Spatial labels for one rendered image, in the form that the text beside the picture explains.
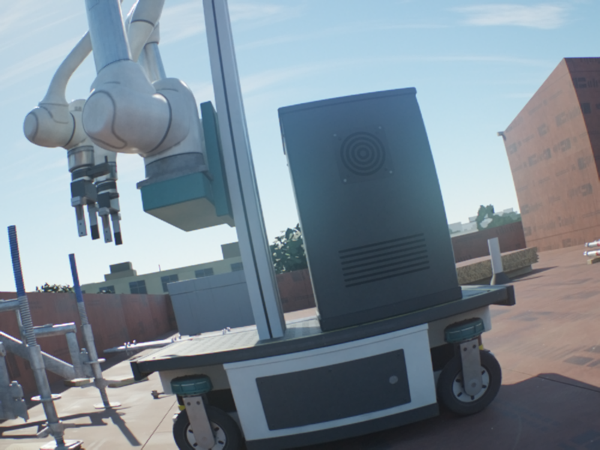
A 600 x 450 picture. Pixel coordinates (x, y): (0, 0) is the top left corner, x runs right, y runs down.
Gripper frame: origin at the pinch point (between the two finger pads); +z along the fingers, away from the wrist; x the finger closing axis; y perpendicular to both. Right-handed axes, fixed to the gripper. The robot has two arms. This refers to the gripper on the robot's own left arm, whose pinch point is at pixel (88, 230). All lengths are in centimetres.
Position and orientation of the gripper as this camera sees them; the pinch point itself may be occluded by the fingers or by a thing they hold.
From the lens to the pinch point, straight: 184.3
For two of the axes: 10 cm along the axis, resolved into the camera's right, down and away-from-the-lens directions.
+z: 2.0, 9.8, -0.7
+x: 0.1, -0.7, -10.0
